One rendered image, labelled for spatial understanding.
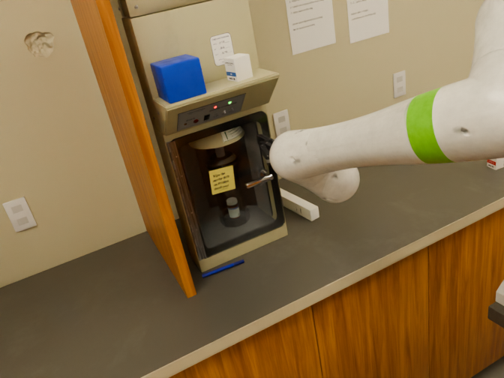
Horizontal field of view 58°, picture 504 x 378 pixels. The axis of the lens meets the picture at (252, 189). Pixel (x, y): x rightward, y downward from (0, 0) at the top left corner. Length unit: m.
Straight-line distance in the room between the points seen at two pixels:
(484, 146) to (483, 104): 0.06
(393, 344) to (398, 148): 1.07
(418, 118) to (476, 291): 1.27
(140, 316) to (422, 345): 1.02
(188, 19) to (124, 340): 0.87
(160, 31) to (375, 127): 0.66
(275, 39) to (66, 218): 1.03
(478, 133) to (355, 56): 1.43
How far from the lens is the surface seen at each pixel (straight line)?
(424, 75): 2.37
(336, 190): 1.01
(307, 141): 0.89
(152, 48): 1.23
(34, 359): 1.43
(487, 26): 0.77
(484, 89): 0.68
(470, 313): 1.96
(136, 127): 1.15
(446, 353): 1.99
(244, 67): 1.23
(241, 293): 1.35
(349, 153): 0.82
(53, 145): 1.67
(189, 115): 1.19
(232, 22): 1.30
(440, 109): 0.71
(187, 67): 1.14
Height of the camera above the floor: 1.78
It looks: 26 degrees down
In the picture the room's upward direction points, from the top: 11 degrees counter-clockwise
